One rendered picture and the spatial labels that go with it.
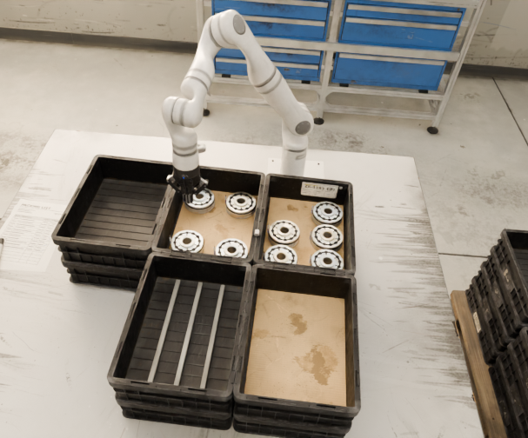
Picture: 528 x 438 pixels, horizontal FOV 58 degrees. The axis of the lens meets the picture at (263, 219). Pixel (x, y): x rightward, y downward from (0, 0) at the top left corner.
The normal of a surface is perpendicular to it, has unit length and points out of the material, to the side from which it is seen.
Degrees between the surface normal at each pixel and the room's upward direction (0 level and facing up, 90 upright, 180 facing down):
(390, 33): 90
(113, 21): 90
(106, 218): 0
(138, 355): 0
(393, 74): 90
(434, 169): 0
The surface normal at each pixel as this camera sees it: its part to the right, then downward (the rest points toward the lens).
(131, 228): 0.06, -0.69
